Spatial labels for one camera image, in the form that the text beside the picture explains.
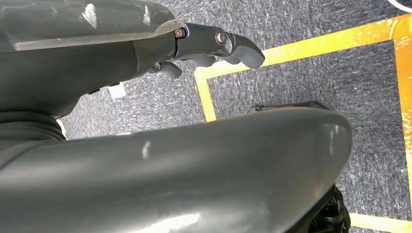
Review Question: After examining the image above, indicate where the white paper tag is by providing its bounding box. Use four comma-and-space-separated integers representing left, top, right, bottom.
107, 83, 127, 100

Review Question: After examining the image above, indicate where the ribbed grey left arm sleeve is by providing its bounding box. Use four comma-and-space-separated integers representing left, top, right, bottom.
0, 111, 67, 143

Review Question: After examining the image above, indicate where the yellow floor tape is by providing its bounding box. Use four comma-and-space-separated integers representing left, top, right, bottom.
194, 13, 412, 233

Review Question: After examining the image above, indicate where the black robot leg joint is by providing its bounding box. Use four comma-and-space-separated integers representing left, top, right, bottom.
307, 184, 352, 233

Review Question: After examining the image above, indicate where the white floor cable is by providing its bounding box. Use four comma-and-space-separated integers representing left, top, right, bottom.
387, 0, 412, 14

